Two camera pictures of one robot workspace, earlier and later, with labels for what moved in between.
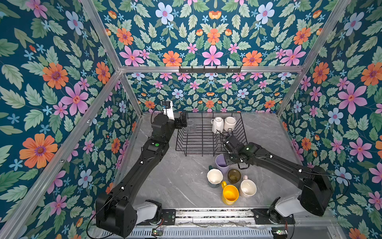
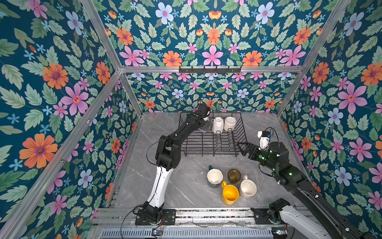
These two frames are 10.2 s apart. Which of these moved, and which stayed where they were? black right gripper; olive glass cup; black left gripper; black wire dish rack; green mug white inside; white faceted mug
Moved: black right gripper; black left gripper
Stayed: black wire dish rack; white faceted mug; olive glass cup; green mug white inside
